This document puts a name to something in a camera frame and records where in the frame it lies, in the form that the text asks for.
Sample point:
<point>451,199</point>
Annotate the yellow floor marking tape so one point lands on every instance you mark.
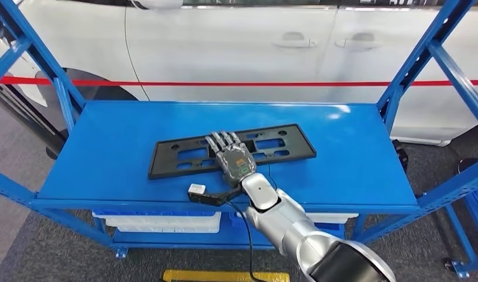
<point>204,276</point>

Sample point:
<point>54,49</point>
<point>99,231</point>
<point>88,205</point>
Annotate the dark round stanchion base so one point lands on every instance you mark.
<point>468,165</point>

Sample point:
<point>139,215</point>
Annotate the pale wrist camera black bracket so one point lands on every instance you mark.
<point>200,196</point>

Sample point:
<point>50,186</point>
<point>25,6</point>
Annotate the blue metal shelf rack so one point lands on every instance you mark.
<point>106,155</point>
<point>459,233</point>

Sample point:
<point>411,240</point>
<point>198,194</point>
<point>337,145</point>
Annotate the white car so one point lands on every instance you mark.
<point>223,46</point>

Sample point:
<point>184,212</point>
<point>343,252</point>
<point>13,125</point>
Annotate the white car side mirror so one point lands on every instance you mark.
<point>157,4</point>

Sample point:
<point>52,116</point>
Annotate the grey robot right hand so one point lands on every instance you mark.
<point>236,161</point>

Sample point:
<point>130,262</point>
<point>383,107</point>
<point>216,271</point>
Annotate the black plastic plate holder part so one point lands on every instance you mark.
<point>161,167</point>

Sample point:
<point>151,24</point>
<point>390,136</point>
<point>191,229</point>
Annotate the red barrier tape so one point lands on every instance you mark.
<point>223,83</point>

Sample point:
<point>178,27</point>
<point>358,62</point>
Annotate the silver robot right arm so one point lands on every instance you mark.
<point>289,229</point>

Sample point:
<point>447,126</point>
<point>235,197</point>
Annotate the black stanchion post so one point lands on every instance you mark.
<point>52,134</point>

